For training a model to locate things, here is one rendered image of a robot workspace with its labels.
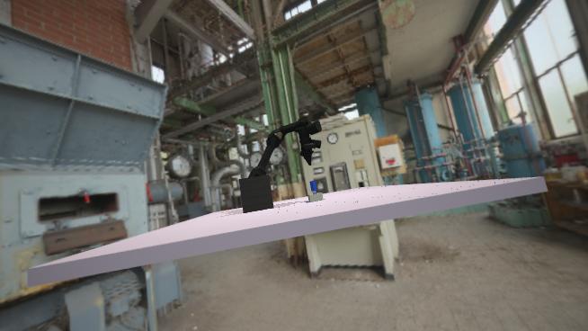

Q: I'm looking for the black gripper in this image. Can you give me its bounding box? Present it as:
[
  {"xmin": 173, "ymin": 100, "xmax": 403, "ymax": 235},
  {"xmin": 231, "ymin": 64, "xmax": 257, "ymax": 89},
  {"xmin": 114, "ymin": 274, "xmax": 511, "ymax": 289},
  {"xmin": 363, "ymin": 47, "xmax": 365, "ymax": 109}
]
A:
[{"xmin": 299, "ymin": 136, "xmax": 316, "ymax": 166}]

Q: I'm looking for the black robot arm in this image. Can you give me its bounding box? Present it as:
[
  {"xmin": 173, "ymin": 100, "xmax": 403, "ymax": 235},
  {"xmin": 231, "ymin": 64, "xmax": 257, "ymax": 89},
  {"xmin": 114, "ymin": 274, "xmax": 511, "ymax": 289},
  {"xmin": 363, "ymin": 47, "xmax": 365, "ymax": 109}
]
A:
[{"xmin": 248, "ymin": 116, "xmax": 322, "ymax": 178}]

